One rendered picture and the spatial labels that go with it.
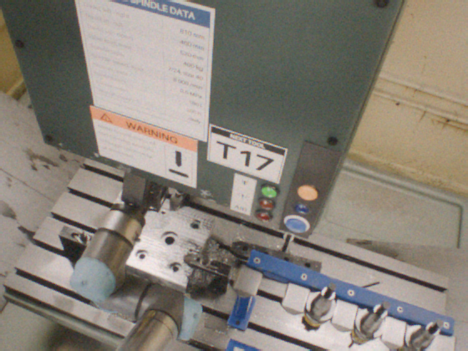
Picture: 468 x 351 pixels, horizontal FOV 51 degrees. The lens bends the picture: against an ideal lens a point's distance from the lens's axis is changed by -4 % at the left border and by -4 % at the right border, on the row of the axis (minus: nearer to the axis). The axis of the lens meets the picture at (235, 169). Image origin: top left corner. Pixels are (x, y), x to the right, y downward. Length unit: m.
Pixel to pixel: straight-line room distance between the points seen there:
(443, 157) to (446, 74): 0.41
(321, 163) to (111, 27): 0.28
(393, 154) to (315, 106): 1.56
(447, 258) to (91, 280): 1.28
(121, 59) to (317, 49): 0.23
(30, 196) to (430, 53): 1.46
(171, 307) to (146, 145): 0.34
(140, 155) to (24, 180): 1.26
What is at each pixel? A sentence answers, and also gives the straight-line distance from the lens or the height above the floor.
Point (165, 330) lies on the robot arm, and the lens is 0.90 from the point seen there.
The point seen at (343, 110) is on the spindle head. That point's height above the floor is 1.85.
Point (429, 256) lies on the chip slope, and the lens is 1.85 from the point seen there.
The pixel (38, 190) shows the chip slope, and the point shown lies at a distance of 1.95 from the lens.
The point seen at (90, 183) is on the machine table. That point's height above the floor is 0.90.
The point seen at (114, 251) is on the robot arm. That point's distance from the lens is 0.89.
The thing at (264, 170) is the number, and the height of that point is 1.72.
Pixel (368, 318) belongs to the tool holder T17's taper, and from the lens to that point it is 1.09.
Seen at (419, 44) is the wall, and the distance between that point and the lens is 1.74.
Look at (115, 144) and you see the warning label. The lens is 0.74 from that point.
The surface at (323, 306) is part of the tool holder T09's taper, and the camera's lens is 1.07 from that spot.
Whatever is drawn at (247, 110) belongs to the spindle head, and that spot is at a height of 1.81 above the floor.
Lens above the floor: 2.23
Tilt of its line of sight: 53 degrees down
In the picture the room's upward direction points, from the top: 8 degrees clockwise
